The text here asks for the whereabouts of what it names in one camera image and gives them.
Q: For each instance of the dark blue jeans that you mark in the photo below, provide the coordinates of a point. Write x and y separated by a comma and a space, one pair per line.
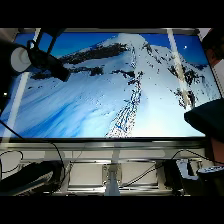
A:
208, 118

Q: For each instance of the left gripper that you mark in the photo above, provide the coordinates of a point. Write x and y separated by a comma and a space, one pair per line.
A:
50, 65

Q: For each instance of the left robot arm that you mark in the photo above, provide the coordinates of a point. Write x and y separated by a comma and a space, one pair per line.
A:
13, 63

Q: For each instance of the silver frame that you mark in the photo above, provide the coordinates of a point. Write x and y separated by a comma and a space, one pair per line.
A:
113, 156

